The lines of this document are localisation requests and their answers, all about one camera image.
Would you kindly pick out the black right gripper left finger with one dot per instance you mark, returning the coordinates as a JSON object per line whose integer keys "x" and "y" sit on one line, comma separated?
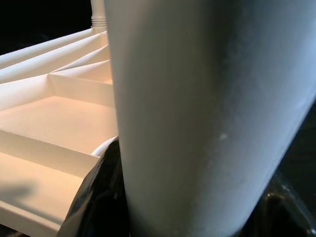
{"x": 103, "y": 197}

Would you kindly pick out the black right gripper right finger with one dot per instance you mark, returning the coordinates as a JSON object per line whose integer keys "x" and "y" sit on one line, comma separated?
{"x": 284, "y": 212}

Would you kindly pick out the white plastic table top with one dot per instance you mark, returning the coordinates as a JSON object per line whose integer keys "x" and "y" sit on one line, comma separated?
{"x": 49, "y": 123}

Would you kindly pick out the white plastic table leg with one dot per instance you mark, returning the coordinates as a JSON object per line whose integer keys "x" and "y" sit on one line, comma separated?
{"x": 98, "y": 14}
{"x": 197, "y": 98}

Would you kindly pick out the black door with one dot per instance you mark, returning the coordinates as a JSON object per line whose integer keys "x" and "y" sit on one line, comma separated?
{"x": 37, "y": 19}

